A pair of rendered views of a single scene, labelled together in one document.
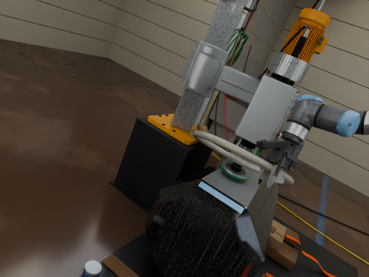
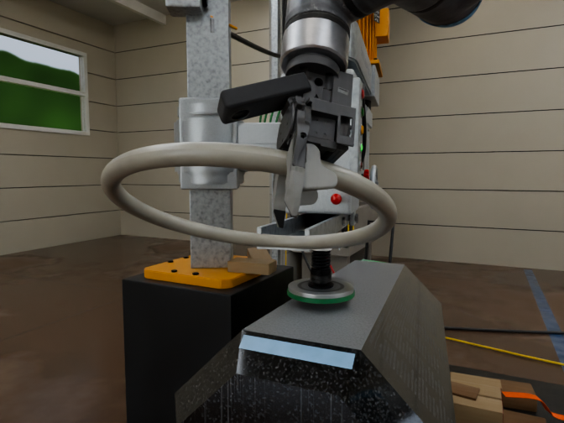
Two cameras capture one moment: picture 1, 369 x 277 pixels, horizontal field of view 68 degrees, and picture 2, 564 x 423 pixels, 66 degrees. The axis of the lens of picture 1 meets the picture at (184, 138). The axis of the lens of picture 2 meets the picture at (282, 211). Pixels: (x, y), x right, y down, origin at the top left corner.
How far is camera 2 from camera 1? 0.66 m
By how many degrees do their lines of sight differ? 14
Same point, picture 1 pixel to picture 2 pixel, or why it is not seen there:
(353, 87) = (494, 119)
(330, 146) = (509, 221)
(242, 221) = (364, 387)
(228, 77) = (254, 139)
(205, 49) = (192, 107)
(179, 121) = (203, 255)
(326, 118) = not seen: outside the picture
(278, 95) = not seen: hidden behind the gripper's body
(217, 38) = (206, 84)
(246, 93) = not seen: hidden behind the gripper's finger
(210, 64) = (211, 129)
